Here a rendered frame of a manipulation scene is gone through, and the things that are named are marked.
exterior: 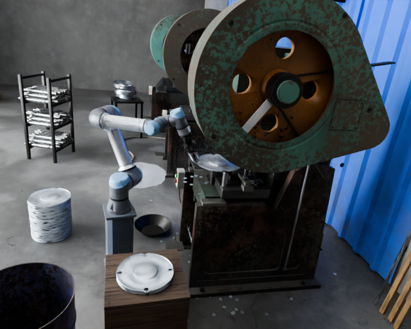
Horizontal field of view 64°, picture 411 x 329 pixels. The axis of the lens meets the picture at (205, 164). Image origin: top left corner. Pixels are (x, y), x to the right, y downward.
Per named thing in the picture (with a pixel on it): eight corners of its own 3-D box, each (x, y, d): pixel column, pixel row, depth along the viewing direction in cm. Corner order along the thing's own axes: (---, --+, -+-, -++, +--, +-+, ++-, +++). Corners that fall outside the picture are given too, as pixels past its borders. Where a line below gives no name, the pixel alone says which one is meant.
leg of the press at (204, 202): (186, 299, 203) (199, 164, 170) (184, 285, 213) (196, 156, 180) (319, 288, 223) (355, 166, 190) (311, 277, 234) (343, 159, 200)
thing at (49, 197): (62, 207, 230) (62, 207, 229) (19, 205, 227) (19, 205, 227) (76, 189, 256) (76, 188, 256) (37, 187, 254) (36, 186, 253)
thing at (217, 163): (192, 154, 217) (192, 153, 217) (233, 155, 224) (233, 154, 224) (200, 172, 191) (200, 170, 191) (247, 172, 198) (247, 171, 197)
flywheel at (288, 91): (393, 81, 150) (284, 195, 162) (365, 76, 168) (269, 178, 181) (295, -46, 121) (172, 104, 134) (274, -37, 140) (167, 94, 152)
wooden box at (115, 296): (105, 361, 160) (104, 307, 147) (106, 303, 194) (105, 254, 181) (185, 348, 171) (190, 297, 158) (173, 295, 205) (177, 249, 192)
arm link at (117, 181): (105, 196, 200) (104, 176, 195) (117, 188, 212) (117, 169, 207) (122, 201, 197) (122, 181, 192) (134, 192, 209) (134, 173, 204)
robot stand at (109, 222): (107, 277, 213) (106, 218, 196) (104, 260, 229) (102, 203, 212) (136, 272, 220) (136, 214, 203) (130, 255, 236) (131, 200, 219)
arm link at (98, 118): (78, 110, 187) (156, 119, 173) (91, 107, 197) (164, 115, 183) (81, 130, 191) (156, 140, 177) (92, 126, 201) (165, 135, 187)
